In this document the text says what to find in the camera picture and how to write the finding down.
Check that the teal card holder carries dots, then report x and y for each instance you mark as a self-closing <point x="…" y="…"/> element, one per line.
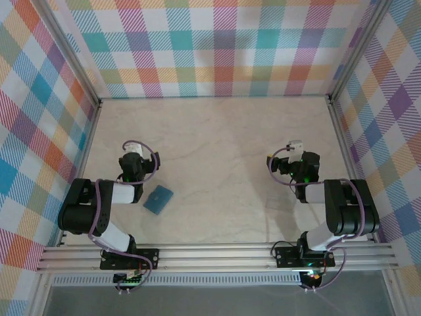
<point x="158" y="199"/>

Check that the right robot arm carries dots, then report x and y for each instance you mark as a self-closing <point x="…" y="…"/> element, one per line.
<point x="355" y="214"/>

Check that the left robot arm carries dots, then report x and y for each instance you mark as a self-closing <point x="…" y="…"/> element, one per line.
<point x="82" y="210"/>

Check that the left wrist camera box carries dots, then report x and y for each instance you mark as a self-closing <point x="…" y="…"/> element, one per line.
<point x="135" y="148"/>

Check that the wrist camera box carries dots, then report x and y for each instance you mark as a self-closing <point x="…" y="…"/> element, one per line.
<point x="135" y="148"/>
<point x="295" y="150"/>

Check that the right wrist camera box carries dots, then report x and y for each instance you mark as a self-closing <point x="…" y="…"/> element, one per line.
<point x="295" y="150"/>

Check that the aluminium table side rail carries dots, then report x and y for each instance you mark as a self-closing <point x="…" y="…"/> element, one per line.
<point x="83" y="164"/>
<point x="344" y="148"/>

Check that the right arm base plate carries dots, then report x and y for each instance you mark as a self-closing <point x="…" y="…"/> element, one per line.
<point x="286" y="256"/>

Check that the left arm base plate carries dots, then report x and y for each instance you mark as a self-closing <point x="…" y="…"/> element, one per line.
<point x="148" y="256"/>

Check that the aluminium mounting rail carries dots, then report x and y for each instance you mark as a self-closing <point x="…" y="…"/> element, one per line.
<point x="213" y="256"/>

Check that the aluminium frame post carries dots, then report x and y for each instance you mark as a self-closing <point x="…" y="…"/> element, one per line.
<point x="356" y="49"/>
<point x="75" y="56"/>

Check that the aluminium frame leg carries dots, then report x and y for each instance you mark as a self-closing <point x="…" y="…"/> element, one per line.
<point x="41" y="296"/>
<point x="393" y="296"/>

